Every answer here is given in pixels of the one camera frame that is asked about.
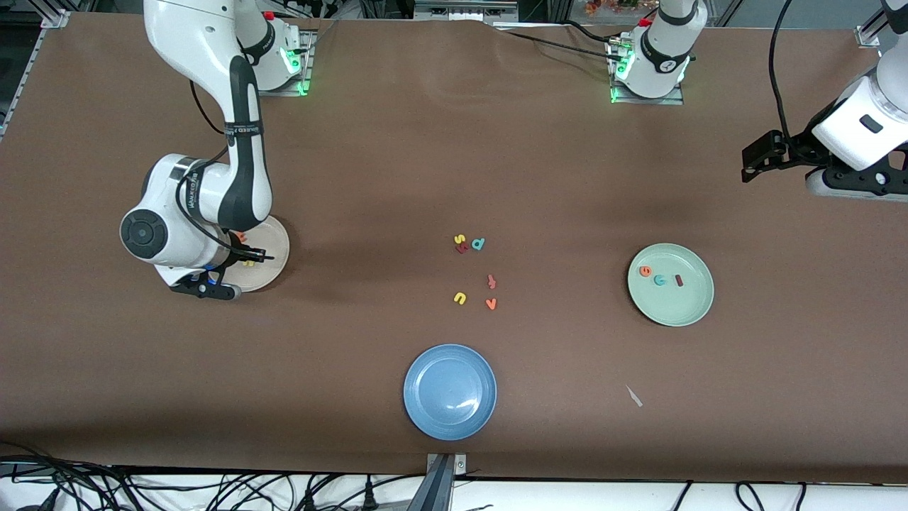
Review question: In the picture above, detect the brown table cover sheet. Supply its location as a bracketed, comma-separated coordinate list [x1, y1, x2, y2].
[0, 13, 908, 483]

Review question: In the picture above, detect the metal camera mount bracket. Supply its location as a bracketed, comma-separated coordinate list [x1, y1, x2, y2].
[408, 453, 469, 511]

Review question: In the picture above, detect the grey power strip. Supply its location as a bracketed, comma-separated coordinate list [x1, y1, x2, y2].
[414, 0, 519, 21]

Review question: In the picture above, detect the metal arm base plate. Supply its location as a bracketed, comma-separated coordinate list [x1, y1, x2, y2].
[257, 28, 314, 97]
[609, 39, 685, 106]

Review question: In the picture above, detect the orange patterned object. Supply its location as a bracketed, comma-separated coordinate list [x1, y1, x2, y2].
[585, 0, 660, 16]

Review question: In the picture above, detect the green plate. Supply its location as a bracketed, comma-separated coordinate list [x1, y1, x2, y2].
[627, 243, 715, 327]

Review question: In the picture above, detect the blue plate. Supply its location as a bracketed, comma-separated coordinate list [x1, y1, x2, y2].
[403, 344, 498, 441]

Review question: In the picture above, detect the black cable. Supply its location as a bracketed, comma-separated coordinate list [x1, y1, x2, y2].
[189, 79, 226, 137]
[497, 28, 625, 63]
[769, 0, 797, 143]
[176, 160, 265, 258]

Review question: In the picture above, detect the beige brown plate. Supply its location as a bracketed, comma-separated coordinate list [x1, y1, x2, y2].
[220, 215, 291, 293]

